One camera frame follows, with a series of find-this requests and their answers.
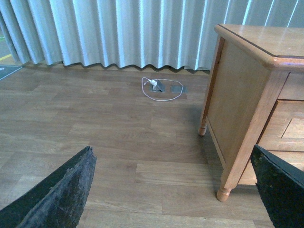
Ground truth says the white floor cable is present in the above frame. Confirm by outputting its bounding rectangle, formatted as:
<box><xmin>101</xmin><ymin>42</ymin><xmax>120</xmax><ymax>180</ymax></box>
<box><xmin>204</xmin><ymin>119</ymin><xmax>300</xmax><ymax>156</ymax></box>
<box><xmin>141</xmin><ymin>76</ymin><xmax>184</xmax><ymax>101</ymax></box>

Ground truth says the wooden drawer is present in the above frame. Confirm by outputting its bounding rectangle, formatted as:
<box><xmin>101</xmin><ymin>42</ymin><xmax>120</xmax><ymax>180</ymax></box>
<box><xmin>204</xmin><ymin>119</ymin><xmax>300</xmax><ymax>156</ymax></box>
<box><xmin>258</xmin><ymin>100</ymin><xmax>304</xmax><ymax>152</ymax></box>

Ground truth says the wooden nightstand cabinet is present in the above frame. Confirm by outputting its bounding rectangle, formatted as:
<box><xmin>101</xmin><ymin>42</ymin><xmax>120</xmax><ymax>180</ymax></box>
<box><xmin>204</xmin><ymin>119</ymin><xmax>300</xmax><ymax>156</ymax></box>
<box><xmin>199</xmin><ymin>24</ymin><xmax>304</xmax><ymax>202</ymax></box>

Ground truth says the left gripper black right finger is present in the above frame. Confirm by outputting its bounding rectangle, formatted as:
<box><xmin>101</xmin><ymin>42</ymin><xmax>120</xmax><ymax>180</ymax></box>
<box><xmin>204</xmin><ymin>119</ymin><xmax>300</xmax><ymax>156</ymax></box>
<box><xmin>250</xmin><ymin>144</ymin><xmax>304</xmax><ymax>228</ymax></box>

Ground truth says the closed metal floor socket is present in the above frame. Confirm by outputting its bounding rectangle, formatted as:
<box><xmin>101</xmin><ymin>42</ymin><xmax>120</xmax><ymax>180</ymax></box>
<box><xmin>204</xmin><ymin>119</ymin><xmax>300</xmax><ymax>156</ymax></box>
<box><xmin>171</xmin><ymin>85</ymin><xmax>188</xmax><ymax>94</ymax></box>

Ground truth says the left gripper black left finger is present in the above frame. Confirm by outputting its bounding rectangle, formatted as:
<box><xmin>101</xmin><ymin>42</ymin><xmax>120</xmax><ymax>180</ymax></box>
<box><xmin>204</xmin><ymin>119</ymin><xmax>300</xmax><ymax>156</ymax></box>
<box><xmin>0</xmin><ymin>146</ymin><xmax>96</xmax><ymax>228</ymax></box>

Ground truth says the open metal floor socket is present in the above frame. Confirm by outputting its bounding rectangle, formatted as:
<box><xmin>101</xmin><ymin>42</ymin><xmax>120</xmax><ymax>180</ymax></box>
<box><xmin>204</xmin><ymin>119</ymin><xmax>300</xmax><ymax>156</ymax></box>
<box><xmin>150</xmin><ymin>80</ymin><xmax>165</xmax><ymax>92</ymax></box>

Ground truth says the grey pleated curtain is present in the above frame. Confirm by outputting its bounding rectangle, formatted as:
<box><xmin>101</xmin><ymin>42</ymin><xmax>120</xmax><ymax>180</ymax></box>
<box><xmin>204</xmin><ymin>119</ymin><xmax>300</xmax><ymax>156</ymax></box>
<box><xmin>0</xmin><ymin>0</ymin><xmax>304</xmax><ymax>70</ymax></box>

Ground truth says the green floor mat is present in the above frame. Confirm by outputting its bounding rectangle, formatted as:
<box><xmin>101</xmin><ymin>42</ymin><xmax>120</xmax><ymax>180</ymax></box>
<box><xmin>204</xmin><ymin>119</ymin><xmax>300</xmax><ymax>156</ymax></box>
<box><xmin>0</xmin><ymin>65</ymin><xmax>22</xmax><ymax>80</ymax></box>

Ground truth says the white plug on floor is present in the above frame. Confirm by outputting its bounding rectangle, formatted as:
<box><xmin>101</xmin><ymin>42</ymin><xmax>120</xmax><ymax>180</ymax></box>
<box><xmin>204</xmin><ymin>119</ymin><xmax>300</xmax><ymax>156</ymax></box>
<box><xmin>144</xmin><ymin>80</ymin><xmax>157</xmax><ymax>86</ymax></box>

